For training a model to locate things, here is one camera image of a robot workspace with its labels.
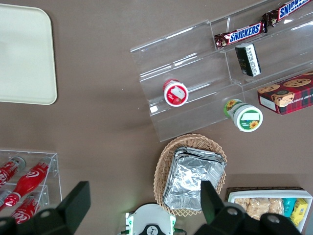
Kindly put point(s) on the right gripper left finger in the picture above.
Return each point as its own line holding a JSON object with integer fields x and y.
{"x": 73, "y": 208}

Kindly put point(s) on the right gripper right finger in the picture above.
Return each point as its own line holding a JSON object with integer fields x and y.
{"x": 215, "y": 210}

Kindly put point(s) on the dark woven tray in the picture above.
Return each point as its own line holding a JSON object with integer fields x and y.
{"x": 264, "y": 189}

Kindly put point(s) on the light oval wicker basket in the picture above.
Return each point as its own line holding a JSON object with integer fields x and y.
{"x": 161, "y": 169}

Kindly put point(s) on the cream plastic tray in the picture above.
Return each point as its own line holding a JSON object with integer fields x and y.
{"x": 24, "y": 56}

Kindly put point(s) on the rice cracker pack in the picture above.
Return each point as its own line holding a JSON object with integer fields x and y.
{"x": 275, "y": 205}
{"x": 242, "y": 203}
{"x": 258, "y": 206}

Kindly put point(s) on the clear acrylic bottle rack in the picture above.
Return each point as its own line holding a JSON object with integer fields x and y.
{"x": 52, "y": 176}

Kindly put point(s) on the aluminium foil container stack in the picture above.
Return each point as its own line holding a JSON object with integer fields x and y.
{"x": 190, "y": 176}

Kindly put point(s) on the red cola bottle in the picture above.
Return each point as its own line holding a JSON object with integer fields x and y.
{"x": 9, "y": 170}
{"x": 29, "y": 180}
{"x": 25, "y": 210}

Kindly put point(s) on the white rectangular bin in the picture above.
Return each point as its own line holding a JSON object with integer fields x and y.
{"x": 269, "y": 194}

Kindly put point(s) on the teal snack packet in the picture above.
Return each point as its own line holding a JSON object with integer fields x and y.
{"x": 289, "y": 206}

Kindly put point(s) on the yellow snack packet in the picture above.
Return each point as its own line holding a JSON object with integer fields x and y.
{"x": 300, "y": 211}

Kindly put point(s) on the green sunflower yogurt cup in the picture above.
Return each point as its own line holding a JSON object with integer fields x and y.
{"x": 247, "y": 118}

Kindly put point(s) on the red strawberry yogurt cup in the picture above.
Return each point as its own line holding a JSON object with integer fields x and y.
{"x": 176, "y": 94}

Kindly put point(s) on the red tartan cookie box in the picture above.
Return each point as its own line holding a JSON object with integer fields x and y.
{"x": 288, "y": 95}

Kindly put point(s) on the clear acrylic stepped stand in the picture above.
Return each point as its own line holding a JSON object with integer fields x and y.
{"x": 195, "y": 63}
{"x": 283, "y": 49}

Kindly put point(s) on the black box white label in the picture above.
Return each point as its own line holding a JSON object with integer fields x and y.
{"x": 248, "y": 60}

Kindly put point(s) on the Snickers bar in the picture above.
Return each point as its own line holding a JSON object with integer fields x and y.
{"x": 240, "y": 34}
{"x": 288, "y": 9}

